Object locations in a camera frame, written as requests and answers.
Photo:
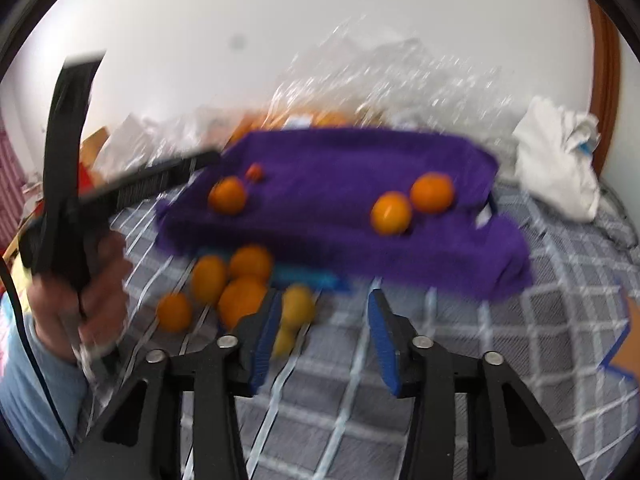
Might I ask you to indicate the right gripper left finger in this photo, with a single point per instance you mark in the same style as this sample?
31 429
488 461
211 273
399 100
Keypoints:
138 434

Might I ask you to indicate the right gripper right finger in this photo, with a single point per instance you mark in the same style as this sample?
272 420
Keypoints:
509 435

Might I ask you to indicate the orange kumquat front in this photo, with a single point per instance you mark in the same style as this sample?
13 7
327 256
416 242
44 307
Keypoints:
174 313

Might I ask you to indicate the oval orange mandarin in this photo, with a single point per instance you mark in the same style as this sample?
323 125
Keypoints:
208 279

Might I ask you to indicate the large stemmed orange mandarin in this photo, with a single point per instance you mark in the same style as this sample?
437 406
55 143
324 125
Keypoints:
228 196

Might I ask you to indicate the small red tomato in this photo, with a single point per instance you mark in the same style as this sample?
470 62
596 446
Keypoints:
255 173

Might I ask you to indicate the yellow-green fruit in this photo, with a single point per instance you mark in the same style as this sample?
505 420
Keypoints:
298 307
283 344

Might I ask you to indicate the person's left hand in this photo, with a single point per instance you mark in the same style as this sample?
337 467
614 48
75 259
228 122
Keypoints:
101 308

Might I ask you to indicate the light blue left sleeve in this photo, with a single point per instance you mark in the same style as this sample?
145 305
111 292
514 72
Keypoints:
23 403

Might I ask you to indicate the small clear plastic bag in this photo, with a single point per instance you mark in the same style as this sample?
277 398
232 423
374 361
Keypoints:
141 142

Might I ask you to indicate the bagged oranges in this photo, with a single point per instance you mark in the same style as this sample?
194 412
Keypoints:
297 119

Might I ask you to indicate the purple towel covered tray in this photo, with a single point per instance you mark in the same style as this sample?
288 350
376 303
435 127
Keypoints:
313 208

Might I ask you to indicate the white crumpled towel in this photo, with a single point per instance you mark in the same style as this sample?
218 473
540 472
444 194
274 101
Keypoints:
554 158

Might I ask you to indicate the large clear plastic bag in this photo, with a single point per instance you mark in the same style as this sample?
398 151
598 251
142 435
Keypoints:
368 75

